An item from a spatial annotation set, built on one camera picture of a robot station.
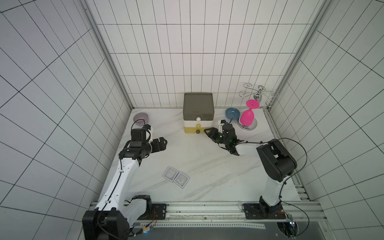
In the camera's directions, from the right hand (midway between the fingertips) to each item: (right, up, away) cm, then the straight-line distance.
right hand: (199, 132), depth 93 cm
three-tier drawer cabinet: (-1, +13, -3) cm, 14 cm away
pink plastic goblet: (+30, +10, -2) cm, 32 cm away
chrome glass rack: (+35, +25, -6) cm, 44 cm away
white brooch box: (-17, -24, -7) cm, 30 cm away
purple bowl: (-42, +11, +14) cm, 45 cm away
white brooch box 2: (-11, -26, -10) cm, 30 cm away
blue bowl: (+27, +14, +21) cm, 37 cm away
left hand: (-23, -6, -12) cm, 27 cm away
